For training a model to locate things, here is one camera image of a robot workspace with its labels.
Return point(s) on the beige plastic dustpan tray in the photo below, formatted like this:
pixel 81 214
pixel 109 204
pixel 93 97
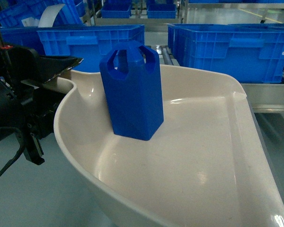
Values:
pixel 205 166

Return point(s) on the metal shelf rack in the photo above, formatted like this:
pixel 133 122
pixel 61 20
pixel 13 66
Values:
pixel 264 98

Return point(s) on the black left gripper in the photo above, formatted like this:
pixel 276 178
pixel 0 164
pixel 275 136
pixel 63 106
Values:
pixel 26 108

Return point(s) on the large blue crate left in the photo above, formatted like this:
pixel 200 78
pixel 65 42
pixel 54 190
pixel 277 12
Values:
pixel 91 43

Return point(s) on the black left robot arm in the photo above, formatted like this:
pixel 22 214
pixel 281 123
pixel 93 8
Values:
pixel 27 108

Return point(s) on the large blue crate right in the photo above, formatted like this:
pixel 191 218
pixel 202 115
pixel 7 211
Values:
pixel 250 54

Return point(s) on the blue plastic part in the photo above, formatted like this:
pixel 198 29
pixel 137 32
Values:
pixel 131 78

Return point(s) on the large blue crate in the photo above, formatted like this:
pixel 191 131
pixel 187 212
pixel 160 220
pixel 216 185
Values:
pixel 91 43
pixel 250 54

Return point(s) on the blue storage bin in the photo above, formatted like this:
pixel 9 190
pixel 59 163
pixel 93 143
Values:
pixel 24 36
pixel 113 10
pixel 164 11

